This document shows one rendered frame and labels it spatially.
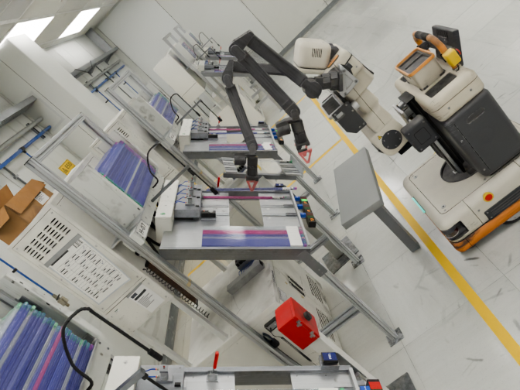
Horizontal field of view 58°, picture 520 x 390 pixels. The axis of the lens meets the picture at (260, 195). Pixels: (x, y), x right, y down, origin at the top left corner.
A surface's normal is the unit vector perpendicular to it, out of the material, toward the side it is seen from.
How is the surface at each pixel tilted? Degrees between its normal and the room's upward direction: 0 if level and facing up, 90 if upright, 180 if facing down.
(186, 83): 90
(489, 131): 92
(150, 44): 90
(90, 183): 90
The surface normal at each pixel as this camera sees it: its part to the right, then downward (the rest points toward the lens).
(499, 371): -0.69, -0.64
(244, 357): 0.07, 0.40
